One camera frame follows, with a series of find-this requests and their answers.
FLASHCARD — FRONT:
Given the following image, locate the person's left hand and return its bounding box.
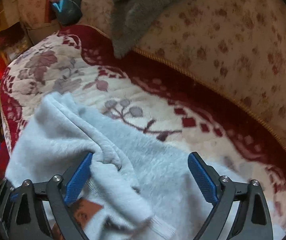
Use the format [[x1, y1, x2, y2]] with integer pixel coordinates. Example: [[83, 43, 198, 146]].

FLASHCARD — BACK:
[[52, 197, 104, 239]]

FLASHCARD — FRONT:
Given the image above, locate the red white floral blanket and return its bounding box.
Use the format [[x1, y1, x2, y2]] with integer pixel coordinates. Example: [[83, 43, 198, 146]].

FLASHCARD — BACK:
[[0, 25, 286, 232]]

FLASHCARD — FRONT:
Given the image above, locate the pink floral bed sheet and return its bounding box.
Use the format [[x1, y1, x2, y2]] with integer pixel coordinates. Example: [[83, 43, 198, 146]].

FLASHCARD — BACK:
[[81, 0, 286, 149]]

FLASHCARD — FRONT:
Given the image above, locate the dark teal bag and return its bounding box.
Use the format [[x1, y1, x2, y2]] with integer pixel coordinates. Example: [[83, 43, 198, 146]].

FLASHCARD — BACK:
[[52, 0, 82, 26]]

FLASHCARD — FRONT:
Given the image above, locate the grey fuzzy blanket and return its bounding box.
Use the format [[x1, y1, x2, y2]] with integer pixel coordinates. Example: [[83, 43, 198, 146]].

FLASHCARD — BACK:
[[110, 0, 179, 58]]

